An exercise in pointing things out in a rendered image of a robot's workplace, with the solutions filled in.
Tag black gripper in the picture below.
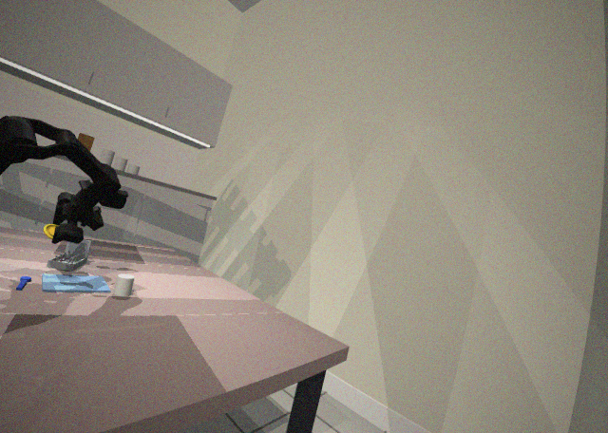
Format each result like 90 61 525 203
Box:
52 192 93 244

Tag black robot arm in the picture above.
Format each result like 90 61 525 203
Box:
0 116 128 231

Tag yellow plate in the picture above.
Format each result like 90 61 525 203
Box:
44 224 59 239

